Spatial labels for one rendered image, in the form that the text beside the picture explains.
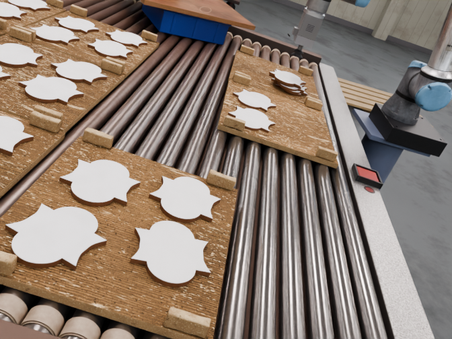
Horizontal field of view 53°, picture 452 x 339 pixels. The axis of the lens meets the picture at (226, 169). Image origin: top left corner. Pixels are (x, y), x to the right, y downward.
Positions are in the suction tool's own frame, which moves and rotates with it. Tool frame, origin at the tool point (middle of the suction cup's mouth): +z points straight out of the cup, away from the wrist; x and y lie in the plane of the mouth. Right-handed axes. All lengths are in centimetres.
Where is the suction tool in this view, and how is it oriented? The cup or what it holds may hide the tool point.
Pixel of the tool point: (296, 56)
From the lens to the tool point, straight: 171.0
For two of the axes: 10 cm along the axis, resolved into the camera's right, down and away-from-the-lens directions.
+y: -0.8, 4.7, -8.8
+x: 9.5, 3.1, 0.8
